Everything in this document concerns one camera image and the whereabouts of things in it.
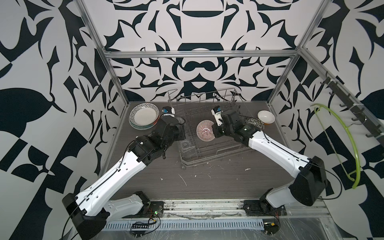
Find pink ribbed bowl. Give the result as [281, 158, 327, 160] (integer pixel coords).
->
[196, 120, 215, 142]

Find black white patterned bowl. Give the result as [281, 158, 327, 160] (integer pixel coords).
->
[247, 118, 265, 131]

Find grey wire dish rack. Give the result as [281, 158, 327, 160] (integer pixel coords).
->
[167, 88, 253, 170]

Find clear faceted plastic cup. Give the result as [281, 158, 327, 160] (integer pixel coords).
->
[181, 140, 196, 158]

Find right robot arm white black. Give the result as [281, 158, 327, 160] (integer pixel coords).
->
[212, 111, 328, 212]

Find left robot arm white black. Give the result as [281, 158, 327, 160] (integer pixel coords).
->
[62, 114, 186, 240]

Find teal red striped bowl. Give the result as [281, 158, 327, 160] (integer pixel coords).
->
[129, 117, 160, 131]

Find zigzag rim white bowl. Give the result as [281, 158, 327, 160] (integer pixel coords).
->
[129, 103, 160, 127]

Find white orange small bowl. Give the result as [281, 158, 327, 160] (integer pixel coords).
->
[258, 110, 276, 125]

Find black usb hub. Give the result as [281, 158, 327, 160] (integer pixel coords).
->
[130, 222, 151, 231]

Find small round black device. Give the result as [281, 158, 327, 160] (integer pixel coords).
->
[264, 222, 280, 236]

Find green plastic hanger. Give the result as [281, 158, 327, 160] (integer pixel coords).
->
[311, 103, 361, 190]

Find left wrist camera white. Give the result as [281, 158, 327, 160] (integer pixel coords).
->
[162, 106, 175, 116]

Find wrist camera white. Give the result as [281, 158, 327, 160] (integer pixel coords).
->
[211, 106, 224, 126]
[162, 106, 175, 116]

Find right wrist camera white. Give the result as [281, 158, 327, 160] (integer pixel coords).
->
[211, 106, 224, 126]

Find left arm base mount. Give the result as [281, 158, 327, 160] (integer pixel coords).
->
[123, 201, 165, 219]

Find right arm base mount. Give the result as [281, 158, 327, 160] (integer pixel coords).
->
[242, 200, 287, 217]

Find white slotted cable duct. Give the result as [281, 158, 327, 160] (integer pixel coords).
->
[103, 219, 264, 232]

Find aluminium frame bars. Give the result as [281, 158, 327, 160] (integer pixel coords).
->
[73, 0, 384, 142]

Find black wall hook rail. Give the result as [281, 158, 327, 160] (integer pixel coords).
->
[322, 71, 384, 146]

